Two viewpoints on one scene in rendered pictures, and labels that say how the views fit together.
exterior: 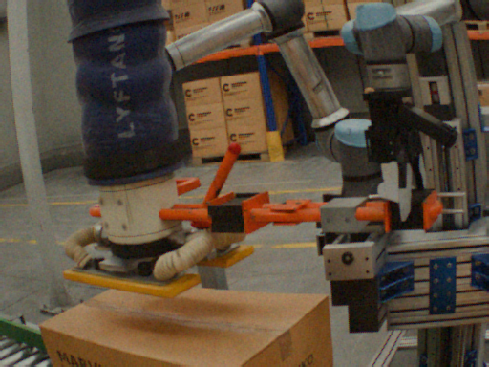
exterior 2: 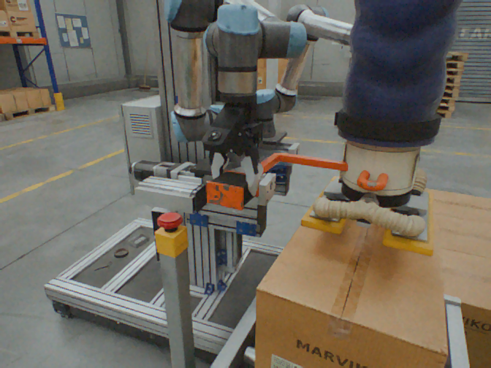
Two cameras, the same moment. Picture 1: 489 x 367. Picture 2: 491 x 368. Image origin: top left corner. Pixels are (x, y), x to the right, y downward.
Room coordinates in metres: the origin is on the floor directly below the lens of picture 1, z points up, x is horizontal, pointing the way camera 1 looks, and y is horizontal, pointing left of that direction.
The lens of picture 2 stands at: (1.80, 0.97, 1.49)
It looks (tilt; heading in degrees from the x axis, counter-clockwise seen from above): 23 degrees down; 263
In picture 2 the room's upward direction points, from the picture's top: straight up
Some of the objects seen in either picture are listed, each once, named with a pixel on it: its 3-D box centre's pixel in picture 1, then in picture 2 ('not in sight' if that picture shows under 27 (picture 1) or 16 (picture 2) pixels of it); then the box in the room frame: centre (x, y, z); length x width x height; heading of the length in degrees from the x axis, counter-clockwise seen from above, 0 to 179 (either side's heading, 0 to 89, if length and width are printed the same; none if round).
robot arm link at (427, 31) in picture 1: (409, 33); not in sight; (1.10, -0.34, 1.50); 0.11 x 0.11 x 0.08; 32
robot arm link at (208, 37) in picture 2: not in sight; (231, 40); (1.73, 0.20, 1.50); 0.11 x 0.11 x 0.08; 11
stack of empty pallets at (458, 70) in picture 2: not in sight; (428, 82); (-3.36, -6.35, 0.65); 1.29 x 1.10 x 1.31; 62
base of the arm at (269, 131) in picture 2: not in sight; (262, 125); (1.49, -0.75, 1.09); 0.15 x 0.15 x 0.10
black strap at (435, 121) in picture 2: (132, 156); (384, 120); (1.36, 0.22, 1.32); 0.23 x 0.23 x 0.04
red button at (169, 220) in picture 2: (202, 225); (170, 223); (1.91, 0.14, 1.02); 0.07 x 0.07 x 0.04
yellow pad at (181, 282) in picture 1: (122, 271); (412, 209); (1.28, 0.28, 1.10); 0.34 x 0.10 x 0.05; 55
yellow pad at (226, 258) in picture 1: (176, 246); (337, 196); (1.44, 0.17, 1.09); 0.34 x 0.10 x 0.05; 55
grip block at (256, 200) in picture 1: (239, 212); not in sight; (1.22, 0.02, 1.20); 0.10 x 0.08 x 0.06; 145
